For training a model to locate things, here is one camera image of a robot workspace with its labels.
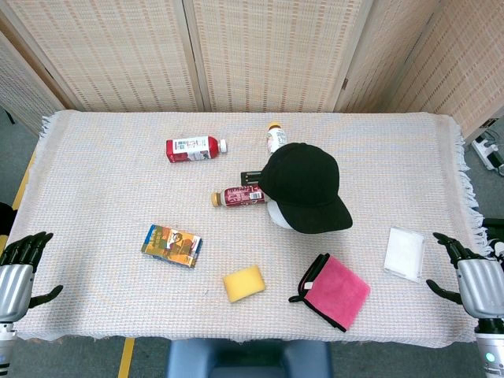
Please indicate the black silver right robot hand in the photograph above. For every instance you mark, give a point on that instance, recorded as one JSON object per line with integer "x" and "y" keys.
{"x": 482, "y": 287}

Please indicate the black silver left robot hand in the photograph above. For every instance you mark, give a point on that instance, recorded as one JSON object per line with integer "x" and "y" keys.
{"x": 15, "y": 287}

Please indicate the black baseball cap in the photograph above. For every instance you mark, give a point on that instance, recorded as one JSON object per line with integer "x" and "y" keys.
{"x": 303, "y": 185}

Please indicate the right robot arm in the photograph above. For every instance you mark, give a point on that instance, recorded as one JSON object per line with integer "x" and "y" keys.
{"x": 490, "y": 350}

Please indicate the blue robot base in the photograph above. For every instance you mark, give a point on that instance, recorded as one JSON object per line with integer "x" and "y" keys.
{"x": 248, "y": 360}

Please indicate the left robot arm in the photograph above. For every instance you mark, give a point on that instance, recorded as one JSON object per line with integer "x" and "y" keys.
{"x": 6, "y": 346}

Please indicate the white head form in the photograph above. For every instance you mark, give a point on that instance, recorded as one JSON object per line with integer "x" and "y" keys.
{"x": 277, "y": 216}

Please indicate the red juice bottle white cap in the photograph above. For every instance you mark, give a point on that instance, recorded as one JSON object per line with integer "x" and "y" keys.
{"x": 189, "y": 149}

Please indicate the black object with white print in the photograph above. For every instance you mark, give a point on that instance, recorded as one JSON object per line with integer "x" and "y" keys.
{"x": 496, "y": 236}

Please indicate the black object beside table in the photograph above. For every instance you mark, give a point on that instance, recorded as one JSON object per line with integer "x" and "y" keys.
{"x": 6, "y": 220}

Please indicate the clear plastic box white content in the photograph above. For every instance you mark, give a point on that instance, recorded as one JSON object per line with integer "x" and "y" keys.
{"x": 405, "y": 254}

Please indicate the yellow floor tape strip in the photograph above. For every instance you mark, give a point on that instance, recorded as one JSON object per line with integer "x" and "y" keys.
{"x": 126, "y": 358}
{"x": 23, "y": 185}

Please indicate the woven beige tablecloth with fringe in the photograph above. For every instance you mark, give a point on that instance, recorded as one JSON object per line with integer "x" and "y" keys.
{"x": 118, "y": 197}

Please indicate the pink cloth with black trim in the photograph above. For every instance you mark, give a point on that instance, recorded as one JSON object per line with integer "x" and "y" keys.
{"x": 338, "y": 293}

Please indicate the colourful blue yellow carton box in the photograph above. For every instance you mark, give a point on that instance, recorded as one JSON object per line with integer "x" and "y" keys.
{"x": 171, "y": 246}

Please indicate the woven folding screen panel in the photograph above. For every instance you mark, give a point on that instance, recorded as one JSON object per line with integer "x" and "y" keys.
{"x": 118, "y": 55}
{"x": 19, "y": 86}
{"x": 468, "y": 67}
{"x": 378, "y": 59}
{"x": 275, "y": 55}

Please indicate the yellow sponge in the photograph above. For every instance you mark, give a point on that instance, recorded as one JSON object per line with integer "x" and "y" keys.
{"x": 244, "y": 283}

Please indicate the coffee bottle dark red label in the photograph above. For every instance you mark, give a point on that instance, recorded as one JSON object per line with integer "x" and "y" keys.
{"x": 240, "y": 197}

